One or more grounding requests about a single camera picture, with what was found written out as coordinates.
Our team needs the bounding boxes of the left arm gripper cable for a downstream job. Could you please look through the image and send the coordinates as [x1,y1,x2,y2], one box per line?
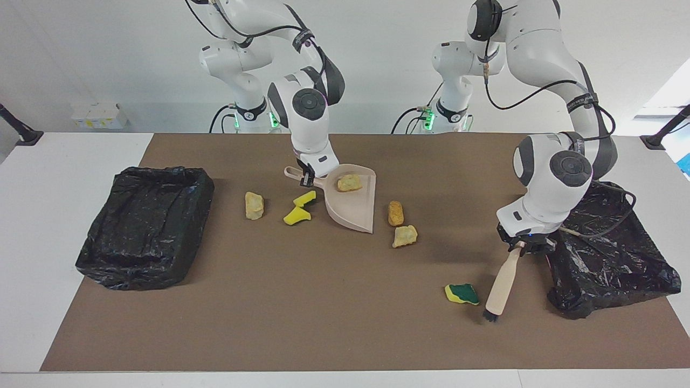
[482,51,638,240]

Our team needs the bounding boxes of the black base cable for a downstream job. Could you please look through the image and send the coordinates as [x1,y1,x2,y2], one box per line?
[392,106,432,134]
[209,104,238,134]

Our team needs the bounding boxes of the black bag lined bin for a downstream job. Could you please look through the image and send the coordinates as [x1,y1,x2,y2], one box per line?
[75,166,215,292]
[544,181,682,320]

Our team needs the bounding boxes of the pale cream foam chunk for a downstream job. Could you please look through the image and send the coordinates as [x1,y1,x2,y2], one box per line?
[245,191,265,220]
[392,225,419,248]

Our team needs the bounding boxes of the beige hand brush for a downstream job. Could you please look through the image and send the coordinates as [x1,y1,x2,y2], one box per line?
[484,245,526,324]

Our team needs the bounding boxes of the white boxes by wall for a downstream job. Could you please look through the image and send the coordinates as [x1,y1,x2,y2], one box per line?
[71,102,129,130]

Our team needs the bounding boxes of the black right base cable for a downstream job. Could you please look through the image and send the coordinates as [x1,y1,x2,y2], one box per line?
[209,104,238,134]

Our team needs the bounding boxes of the brown table mat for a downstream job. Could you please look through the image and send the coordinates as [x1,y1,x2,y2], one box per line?
[39,133,690,372]

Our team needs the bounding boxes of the beige plastic dustpan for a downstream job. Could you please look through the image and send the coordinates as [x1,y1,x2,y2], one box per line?
[284,164,377,234]

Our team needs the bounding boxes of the black camera stand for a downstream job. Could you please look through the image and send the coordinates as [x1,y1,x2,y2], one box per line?
[640,105,690,150]
[0,103,44,146]

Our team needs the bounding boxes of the green and yellow sponge piece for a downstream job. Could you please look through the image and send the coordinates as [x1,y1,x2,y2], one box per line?
[444,283,480,306]

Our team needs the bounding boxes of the black left base cable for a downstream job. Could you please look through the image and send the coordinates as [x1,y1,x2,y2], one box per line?
[392,106,432,134]

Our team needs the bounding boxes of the arm gripper cable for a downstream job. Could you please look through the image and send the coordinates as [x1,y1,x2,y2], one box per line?
[482,51,638,240]
[183,0,329,71]

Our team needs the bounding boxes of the right arm gripper cable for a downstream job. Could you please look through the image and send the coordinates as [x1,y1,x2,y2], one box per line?
[183,0,329,71]

